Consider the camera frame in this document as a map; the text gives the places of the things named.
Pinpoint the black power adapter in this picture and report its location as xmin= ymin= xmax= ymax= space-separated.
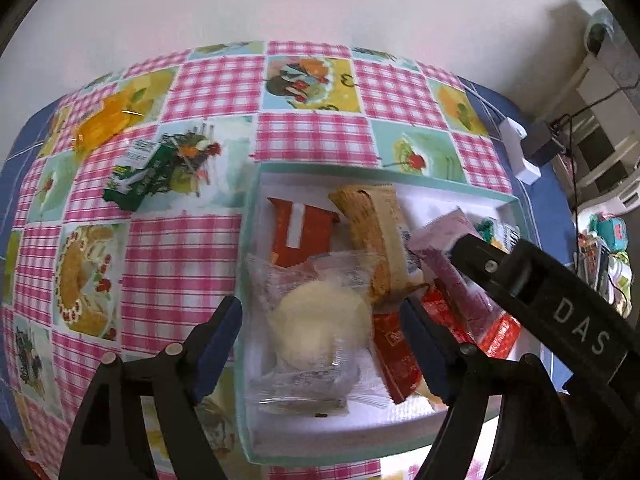
xmin=522 ymin=121 xmax=566 ymax=167

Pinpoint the pile of colourful toys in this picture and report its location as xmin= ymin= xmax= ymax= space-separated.
xmin=575 ymin=212 xmax=640 ymax=318

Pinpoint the orange translucent snack packet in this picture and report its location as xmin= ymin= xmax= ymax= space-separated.
xmin=70 ymin=94 xmax=138 ymax=153

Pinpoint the white bun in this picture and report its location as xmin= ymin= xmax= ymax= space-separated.
xmin=245 ymin=251 xmax=391 ymax=417

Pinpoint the white shelf unit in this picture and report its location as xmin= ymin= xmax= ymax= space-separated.
xmin=550 ymin=35 xmax=640 ymax=201

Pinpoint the teal and white cardboard box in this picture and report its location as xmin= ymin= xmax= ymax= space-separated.
xmin=235 ymin=161 xmax=528 ymax=466

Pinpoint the checkered picture tablecloth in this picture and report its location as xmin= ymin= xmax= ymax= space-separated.
xmin=0 ymin=77 xmax=581 ymax=480

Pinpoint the tan biscuit packet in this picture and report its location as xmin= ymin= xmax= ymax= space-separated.
xmin=328 ymin=184 xmax=426 ymax=306

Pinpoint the green and white snack packet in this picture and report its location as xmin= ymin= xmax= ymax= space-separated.
xmin=475 ymin=216 xmax=523 ymax=253

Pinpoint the grey green round object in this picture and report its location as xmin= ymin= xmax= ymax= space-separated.
xmin=585 ymin=10 xmax=616 ymax=53

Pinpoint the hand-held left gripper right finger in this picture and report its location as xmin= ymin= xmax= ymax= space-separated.
xmin=398 ymin=297 xmax=586 ymax=480

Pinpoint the white power strip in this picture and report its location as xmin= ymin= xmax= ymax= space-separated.
xmin=499 ymin=116 xmax=542 ymax=184

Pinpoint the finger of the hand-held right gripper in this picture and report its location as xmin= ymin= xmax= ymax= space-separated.
xmin=449 ymin=234 xmax=640 ymax=409

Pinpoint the pink snack packet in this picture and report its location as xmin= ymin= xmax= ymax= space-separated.
xmin=409 ymin=208 xmax=501 ymax=328

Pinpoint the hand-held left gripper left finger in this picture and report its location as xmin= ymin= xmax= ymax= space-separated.
xmin=59 ymin=296 xmax=244 ymax=480

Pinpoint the dark green snack packet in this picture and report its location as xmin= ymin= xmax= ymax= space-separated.
xmin=102 ymin=137 xmax=176 ymax=211

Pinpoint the black cable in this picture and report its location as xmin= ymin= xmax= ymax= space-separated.
xmin=547 ymin=87 xmax=636 ymax=131

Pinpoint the red orange patterned snack packet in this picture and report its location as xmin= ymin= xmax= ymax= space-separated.
xmin=420 ymin=287 xmax=523 ymax=361

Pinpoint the white cable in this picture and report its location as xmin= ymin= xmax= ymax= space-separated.
xmin=465 ymin=82 xmax=506 ymax=123

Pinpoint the pink checked printed tablecloth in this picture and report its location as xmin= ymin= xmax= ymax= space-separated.
xmin=0 ymin=40 xmax=516 ymax=480

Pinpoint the red snack packet white stripe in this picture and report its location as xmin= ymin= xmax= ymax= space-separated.
xmin=267 ymin=196 xmax=341 ymax=268

